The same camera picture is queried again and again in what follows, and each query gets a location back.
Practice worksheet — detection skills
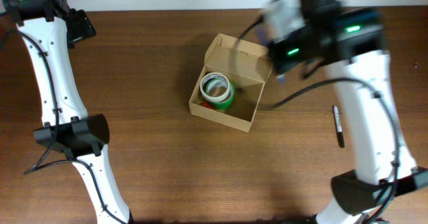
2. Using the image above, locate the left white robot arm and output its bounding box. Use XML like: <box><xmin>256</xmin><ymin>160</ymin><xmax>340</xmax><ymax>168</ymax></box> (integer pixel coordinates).
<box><xmin>1</xmin><ymin>0</ymin><xmax>133</xmax><ymax>223</ymax></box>

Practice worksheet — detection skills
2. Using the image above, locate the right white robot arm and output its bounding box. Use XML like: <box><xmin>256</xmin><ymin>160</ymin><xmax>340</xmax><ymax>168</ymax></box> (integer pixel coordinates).
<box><xmin>263</xmin><ymin>0</ymin><xmax>427</xmax><ymax>223</ymax></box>

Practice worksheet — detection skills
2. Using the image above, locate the black marker pen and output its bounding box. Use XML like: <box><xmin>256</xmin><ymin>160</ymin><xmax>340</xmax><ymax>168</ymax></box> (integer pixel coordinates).
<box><xmin>332</xmin><ymin>106</ymin><xmax>345</xmax><ymax>148</ymax></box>

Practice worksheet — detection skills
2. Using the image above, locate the white masking tape roll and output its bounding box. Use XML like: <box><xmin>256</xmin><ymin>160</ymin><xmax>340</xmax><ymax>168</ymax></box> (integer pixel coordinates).
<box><xmin>200</xmin><ymin>72</ymin><xmax>231</xmax><ymax>103</ymax></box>

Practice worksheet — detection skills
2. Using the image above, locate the blue pen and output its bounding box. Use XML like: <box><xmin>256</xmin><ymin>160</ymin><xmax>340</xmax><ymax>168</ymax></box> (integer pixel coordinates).
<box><xmin>256</xmin><ymin>25</ymin><xmax>286</xmax><ymax>84</ymax></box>

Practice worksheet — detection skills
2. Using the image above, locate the green tape roll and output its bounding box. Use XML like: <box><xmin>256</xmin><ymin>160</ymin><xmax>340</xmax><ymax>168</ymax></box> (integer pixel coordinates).
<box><xmin>205</xmin><ymin>79</ymin><xmax>235</xmax><ymax>110</ymax></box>

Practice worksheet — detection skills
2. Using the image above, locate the orange utility knife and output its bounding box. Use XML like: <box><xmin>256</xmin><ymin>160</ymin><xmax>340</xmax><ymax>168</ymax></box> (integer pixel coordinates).
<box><xmin>199</xmin><ymin>102</ymin><xmax>215</xmax><ymax>110</ymax></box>

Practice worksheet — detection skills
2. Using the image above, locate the brown cardboard box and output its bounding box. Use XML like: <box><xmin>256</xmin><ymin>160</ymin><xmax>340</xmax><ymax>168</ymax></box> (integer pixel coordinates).
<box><xmin>189</xmin><ymin>33</ymin><xmax>272</xmax><ymax>132</ymax></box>

